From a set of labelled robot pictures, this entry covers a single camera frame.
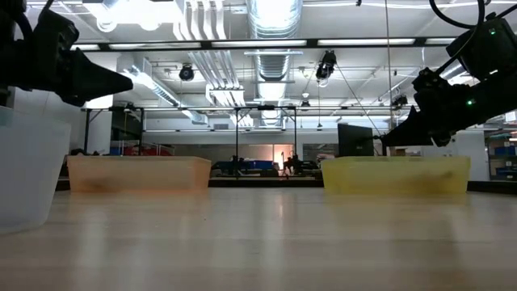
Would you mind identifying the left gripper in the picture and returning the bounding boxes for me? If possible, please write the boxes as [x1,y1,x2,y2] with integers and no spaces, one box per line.
[0,23,134,108]

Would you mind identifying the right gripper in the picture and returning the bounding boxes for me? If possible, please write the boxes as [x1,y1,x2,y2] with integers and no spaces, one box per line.
[380,67,490,148]

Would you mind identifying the white pillar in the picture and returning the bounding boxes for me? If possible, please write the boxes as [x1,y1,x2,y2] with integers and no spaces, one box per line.
[418,144,458,158]

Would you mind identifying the yellow translucent plastic bin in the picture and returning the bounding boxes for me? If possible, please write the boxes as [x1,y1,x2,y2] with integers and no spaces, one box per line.
[321,156,472,195]

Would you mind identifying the black monitor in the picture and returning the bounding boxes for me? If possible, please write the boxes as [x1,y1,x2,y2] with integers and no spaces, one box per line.
[337,123,375,158]

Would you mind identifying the red and blue crates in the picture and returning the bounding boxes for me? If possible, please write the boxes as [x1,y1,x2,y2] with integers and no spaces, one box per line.
[108,140,174,157]

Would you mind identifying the storage shelf with boxes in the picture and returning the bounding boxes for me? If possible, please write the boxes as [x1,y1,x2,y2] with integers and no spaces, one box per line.
[484,129,517,181]

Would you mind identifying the clear plastic bin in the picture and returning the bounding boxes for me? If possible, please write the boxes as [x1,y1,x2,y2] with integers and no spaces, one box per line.
[0,105,74,234]

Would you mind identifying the orange translucent plastic bin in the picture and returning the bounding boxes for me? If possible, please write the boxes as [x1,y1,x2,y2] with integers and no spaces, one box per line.
[66,155,212,194]

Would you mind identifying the white ceiling pipes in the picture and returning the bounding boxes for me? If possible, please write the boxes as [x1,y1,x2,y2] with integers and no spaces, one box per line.
[173,0,247,107]

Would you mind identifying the blue workbench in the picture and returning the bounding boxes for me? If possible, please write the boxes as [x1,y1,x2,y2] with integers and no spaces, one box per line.
[212,155,320,178]

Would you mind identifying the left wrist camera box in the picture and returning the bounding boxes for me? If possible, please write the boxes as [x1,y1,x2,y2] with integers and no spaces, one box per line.
[33,7,81,54]

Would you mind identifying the white rectangular air duct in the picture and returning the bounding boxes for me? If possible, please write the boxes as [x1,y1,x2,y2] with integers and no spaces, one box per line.
[116,56,209,125]

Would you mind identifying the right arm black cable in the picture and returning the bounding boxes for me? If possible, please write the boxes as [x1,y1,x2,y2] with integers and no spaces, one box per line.
[428,0,485,76]

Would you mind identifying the thin black rig frame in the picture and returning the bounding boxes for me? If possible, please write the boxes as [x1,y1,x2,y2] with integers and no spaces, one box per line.
[80,103,413,179]

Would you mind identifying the silver ventilation duct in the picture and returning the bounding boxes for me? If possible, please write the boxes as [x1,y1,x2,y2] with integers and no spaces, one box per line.
[245,0,304,127]

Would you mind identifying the black aluminium table frame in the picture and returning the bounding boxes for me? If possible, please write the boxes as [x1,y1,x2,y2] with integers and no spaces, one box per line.
[56,36,517,193]

